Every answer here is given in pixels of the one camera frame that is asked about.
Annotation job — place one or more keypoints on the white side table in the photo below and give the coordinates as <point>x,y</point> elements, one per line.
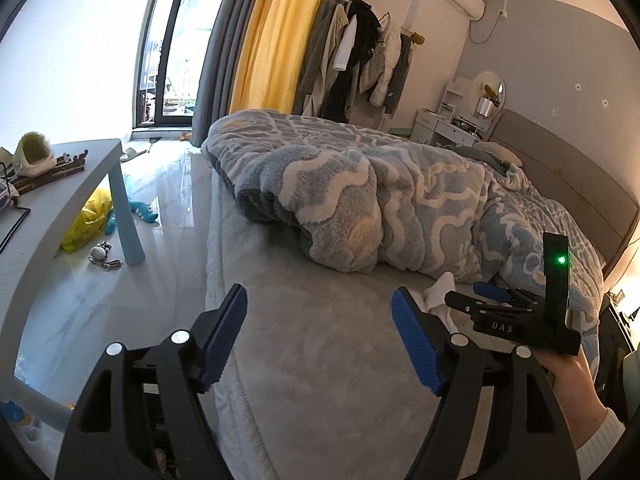
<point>55,220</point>

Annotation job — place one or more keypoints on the white hanging shirt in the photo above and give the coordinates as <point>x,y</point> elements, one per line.
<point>345,45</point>

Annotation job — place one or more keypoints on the white sock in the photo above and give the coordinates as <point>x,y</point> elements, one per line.
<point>437,295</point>

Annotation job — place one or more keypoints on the grey hanging garment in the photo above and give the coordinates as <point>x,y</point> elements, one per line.
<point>399,80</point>

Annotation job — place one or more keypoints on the yellow curtain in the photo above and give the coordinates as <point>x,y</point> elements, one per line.
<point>272,40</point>

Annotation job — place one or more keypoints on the black hanging jacket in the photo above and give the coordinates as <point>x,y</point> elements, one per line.
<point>365,30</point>

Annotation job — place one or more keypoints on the pale floor slipper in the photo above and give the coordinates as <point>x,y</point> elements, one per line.
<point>132,154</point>

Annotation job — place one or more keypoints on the small toy with keys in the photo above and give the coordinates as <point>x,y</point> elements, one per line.
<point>102,252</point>

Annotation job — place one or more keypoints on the dark nightstand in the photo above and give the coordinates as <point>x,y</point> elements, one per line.
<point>622,350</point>

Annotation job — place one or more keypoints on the grey pillow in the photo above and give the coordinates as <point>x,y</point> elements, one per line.
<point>497,152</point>

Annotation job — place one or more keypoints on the grey headboard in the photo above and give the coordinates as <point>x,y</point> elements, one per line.
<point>560,180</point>

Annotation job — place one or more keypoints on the yellow plastic bag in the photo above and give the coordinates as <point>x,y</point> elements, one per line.
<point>87,222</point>

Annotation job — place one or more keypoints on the glass balcony door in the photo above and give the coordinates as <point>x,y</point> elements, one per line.
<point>170,45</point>

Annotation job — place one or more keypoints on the brown wooden hangers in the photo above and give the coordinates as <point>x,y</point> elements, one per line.
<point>60,167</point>

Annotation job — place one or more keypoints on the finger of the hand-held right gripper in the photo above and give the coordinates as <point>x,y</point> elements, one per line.
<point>465,304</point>
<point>490,291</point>

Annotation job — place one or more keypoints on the person's right forearm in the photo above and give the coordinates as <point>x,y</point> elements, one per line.
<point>600,445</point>

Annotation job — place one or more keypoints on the white dresser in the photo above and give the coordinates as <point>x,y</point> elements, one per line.
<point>440,127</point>

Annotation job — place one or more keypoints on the grey curtain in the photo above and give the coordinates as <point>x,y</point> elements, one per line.
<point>227,40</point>

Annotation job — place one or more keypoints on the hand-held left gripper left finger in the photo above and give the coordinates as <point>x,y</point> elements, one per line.
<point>222,340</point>

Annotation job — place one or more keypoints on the blue plush toy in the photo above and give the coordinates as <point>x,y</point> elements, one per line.
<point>140,210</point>

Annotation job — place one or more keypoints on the beige hanging coat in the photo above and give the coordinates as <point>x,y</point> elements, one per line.
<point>317,65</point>

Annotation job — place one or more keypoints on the white puffer jacket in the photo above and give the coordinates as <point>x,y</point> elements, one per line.
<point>382,70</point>

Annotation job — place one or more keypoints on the round vanity mirror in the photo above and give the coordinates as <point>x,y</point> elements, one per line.
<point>489,92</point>

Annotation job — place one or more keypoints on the blue patterned fleece blanket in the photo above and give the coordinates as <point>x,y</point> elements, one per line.
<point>375,195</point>

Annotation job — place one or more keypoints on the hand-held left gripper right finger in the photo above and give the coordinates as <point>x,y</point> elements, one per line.
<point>415,340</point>

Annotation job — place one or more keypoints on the person's right hand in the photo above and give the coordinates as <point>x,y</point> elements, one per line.
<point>572,390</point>

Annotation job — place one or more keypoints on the grey bed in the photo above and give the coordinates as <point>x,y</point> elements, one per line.
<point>325,360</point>

